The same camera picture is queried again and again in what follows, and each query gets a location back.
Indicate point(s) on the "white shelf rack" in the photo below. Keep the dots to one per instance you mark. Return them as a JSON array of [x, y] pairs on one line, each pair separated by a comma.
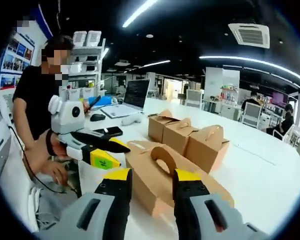
[[90, 51]]

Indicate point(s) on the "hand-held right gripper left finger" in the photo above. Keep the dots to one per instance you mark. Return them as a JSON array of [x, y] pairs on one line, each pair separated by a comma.
[[110, 212]]

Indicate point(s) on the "purple wall screen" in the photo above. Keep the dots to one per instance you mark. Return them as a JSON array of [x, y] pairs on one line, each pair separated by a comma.
[[280, 97]]

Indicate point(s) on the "blue flat box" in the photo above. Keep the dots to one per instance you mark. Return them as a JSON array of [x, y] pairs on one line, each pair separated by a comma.
[[105, 101]]

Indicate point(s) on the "white ribbed container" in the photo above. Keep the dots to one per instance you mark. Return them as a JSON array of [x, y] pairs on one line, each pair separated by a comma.
[[94, 38], [80, 38]]

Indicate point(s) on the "person's grey trouser legs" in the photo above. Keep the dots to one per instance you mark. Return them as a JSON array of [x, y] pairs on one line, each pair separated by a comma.
[[50, 207]]

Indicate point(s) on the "black smartphone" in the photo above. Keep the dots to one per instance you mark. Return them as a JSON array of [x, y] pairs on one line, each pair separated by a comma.
[[112, 131]]

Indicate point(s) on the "brown paper box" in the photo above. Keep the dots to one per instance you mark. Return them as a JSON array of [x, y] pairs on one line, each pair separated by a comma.
[[175, 140], [156, 130], [205, 152], [150, 185]]

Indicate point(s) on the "wall poster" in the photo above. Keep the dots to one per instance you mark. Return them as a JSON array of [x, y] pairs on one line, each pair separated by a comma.
[[17, 57]]

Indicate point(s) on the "white rounded object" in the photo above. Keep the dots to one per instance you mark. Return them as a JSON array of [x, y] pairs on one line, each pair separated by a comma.
[[131, 120]]

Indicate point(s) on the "ceiling air conditioner unit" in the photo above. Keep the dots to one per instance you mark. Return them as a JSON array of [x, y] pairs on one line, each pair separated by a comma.
[[250, 35]]

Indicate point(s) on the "long curved ceiling light strip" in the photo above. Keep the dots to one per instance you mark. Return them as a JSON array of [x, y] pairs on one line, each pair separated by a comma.
[[132, 18]]

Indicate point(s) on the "person's left hand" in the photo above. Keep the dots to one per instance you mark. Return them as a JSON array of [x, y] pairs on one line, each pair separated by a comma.
[[57, 151]]

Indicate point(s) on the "short ceiling light strip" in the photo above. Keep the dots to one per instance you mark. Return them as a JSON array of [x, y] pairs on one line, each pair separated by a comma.
[[155, 63], [106, 52]]

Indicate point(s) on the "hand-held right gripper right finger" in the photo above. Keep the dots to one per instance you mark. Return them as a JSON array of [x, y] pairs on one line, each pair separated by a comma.
[[190, 212]]

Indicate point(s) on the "black computer mouse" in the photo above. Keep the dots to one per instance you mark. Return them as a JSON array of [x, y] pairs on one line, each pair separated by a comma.
[[98, 117]]

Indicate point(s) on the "person's white shirt torso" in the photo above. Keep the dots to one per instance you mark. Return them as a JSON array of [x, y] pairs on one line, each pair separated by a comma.
[[15, 190]]

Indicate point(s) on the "white mesh office chair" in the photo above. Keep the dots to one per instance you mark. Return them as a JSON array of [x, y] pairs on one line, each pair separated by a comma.
[[195, 97], [252, 113]]

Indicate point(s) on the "grey chest device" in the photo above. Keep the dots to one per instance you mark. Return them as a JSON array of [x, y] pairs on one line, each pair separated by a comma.
[[1, 140]]

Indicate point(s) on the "silver laptop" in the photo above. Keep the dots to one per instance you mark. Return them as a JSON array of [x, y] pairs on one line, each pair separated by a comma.
[[137, 93]]

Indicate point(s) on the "shelf with colourful goods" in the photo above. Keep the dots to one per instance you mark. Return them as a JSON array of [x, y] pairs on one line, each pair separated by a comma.
[[228, 95]]

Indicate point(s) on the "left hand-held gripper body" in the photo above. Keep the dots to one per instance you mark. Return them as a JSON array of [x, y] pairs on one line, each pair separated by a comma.
[[70, 117]]

